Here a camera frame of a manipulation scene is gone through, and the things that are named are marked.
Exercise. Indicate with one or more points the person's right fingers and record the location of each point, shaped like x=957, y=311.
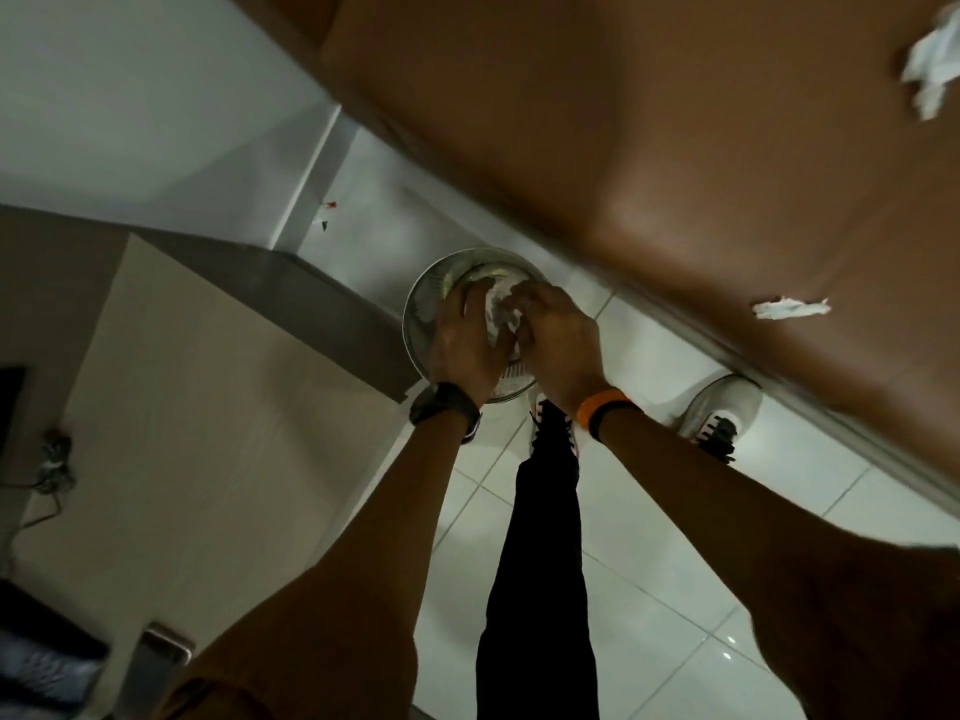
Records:
x=534, y=301

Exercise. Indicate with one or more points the white sneaker with black laces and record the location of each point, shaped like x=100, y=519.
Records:
x=551, y=427
x=721, y=412

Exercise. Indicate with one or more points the beige cabinet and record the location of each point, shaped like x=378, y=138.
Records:
x=210, y=442

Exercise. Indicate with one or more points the small red scrap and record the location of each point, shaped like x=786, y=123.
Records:
x=327, y=209

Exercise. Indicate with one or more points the black wristwatch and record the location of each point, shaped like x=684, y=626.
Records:
x=442, y=403

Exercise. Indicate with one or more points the person's left hand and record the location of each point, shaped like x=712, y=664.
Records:
x=463, y=348

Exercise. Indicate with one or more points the torn white paper scrap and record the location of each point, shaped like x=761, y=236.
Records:
x=934, y=59

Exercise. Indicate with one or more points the long white paper scrap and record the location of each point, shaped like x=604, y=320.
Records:
x=787, y=308

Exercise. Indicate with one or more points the person's left thumb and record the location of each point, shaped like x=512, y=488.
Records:
x=505, y=343

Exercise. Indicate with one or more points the orange wristband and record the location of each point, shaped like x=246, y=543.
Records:
x=600, y=404

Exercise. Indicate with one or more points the person's left forearm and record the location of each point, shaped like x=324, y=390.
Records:
x=375, y=554

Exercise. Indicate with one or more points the person's right forearm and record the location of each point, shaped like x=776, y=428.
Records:
x=750, y=532

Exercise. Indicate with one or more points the person's right hand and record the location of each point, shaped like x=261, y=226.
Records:
x=564, y=352

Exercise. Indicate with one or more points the silver metal wastebasket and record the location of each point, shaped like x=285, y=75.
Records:
x=426, y=307

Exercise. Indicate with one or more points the black trouser leg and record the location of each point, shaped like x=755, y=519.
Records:
x=536, y=577

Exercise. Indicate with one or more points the dark grey patterned cloth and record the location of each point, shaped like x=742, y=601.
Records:
x=45, y=659

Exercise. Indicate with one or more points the white paper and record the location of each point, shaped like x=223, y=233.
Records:
x=501, y=311

